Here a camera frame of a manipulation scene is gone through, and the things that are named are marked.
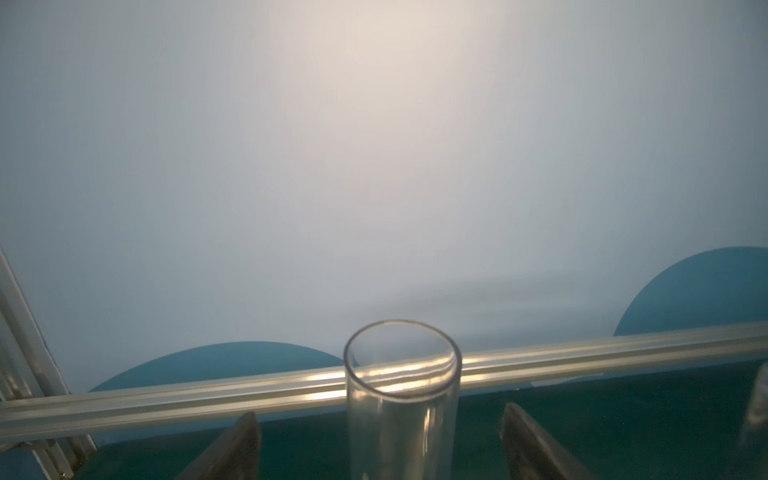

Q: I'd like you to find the horizontal aluminium frame bar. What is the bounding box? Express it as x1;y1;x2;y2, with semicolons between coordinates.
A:
1;322;767;444

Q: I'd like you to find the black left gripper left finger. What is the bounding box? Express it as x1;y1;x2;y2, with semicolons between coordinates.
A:
176;412;262;480

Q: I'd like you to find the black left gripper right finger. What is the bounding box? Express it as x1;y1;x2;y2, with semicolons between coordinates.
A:
501;402;594;480

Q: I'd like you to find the left aluminium frame post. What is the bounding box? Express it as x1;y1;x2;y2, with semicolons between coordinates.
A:
1;255;97;479

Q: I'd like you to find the clear flute glass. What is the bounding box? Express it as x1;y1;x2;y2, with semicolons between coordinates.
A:
343;319;463;479

